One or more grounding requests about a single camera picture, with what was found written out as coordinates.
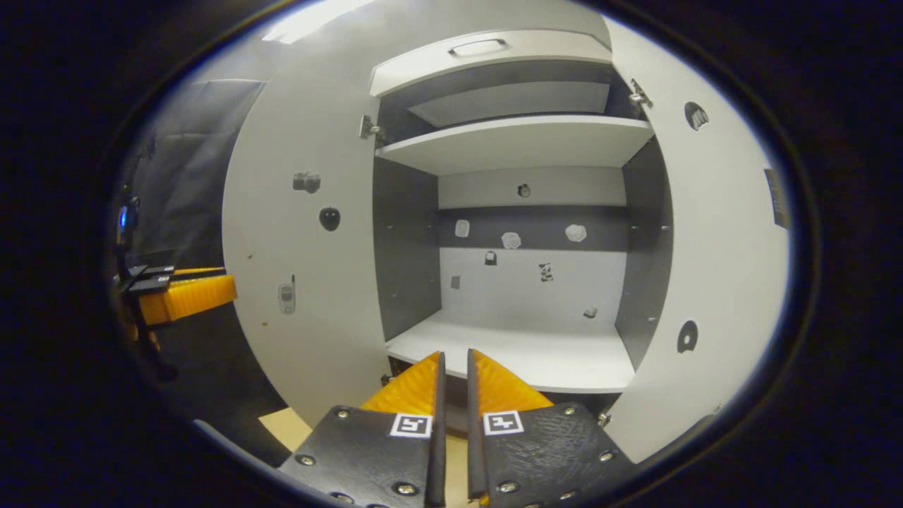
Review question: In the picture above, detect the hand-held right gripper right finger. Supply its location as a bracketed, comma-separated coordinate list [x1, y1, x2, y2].
[466, 348, 636, 508]

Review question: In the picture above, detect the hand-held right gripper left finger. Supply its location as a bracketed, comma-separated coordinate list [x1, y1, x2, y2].
[275, 351, 447, 508]

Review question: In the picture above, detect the white cabinet door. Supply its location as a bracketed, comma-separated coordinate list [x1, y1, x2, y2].
[603, 14, 791, 463]
[222, 56, 392, 428]

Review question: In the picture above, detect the white double-door shoe cabinet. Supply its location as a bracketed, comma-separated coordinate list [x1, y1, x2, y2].
[222, 14, 791, 466]

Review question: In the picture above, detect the white cabinet bottom board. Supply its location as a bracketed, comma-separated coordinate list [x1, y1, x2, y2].
[386, 310, 636, 394]

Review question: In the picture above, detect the white cabinet top flap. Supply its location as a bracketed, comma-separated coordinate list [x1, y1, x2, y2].
[369, 30, 613, 97]

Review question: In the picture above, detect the white wide cabinet shelf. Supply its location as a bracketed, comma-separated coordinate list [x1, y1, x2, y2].
[376, 115, 653, 176]

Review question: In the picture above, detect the white short cabinet shelf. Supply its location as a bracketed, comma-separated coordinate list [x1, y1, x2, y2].
[408, 81, 611, 129]

